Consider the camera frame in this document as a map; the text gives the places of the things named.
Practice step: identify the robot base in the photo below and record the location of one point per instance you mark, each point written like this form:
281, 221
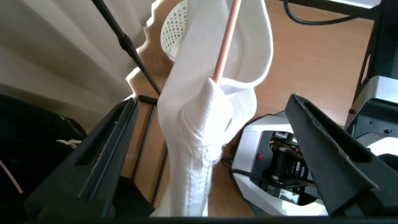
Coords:
252, 146

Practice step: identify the black clothes rack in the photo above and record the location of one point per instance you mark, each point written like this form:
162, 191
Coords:
127, 46

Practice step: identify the white garment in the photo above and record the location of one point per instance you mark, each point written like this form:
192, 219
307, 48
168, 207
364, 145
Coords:
202, 124

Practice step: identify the white laundry basket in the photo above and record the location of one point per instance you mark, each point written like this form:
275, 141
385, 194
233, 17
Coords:
175, 31

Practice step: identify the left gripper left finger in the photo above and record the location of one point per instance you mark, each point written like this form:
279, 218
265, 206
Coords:
102, 183

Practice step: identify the black shorts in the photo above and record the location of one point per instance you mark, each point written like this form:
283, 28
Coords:
31, 140

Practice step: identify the beige curtain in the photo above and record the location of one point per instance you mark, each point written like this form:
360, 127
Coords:
62, 46

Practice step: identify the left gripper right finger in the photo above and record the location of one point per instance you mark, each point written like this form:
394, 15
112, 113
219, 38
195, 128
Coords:
342, 180

